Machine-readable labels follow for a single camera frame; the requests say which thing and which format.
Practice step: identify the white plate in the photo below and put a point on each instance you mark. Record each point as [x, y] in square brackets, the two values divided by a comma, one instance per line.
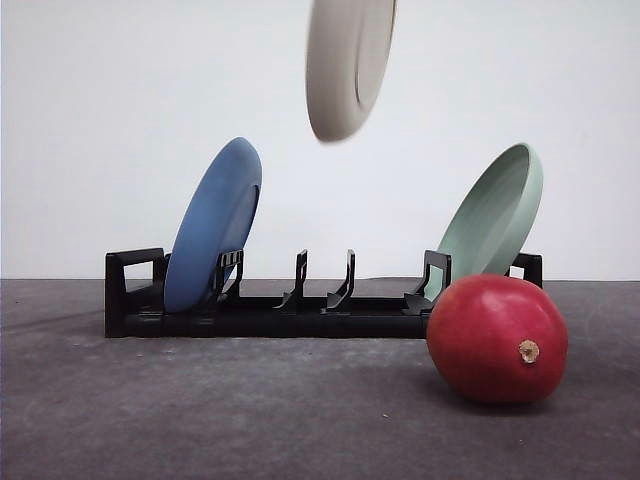
[348, 46]

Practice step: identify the green plate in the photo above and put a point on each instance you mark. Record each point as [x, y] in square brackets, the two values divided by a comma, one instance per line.
[494, 221]

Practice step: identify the black plate rack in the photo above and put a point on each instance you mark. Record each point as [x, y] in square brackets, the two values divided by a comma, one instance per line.
[137, 305]

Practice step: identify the blue plate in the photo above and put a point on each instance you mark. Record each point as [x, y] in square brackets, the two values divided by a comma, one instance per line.
[217, 218]

